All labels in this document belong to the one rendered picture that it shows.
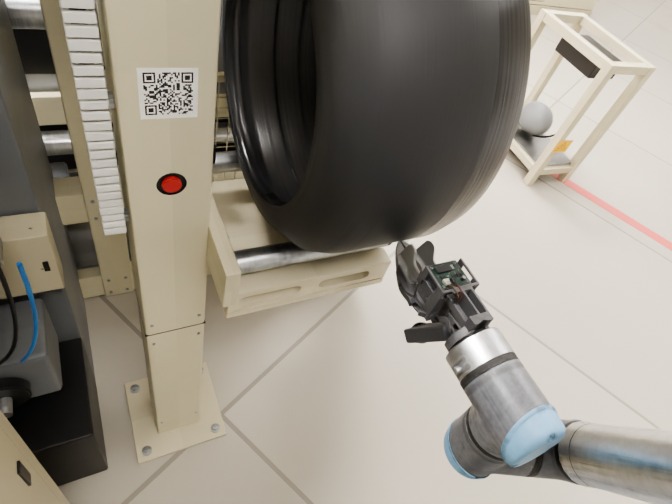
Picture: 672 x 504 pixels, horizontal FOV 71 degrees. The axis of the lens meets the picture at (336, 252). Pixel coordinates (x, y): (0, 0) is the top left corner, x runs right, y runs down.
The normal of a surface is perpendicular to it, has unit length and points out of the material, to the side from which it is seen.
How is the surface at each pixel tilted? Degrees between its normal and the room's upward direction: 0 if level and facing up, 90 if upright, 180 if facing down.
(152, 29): 90
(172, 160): 90
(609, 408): 0
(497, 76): 58
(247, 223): 0
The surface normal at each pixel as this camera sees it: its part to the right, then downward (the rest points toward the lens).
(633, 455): -0.93, -0.37
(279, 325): 0.23, -0.64
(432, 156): 0.44, 0.58
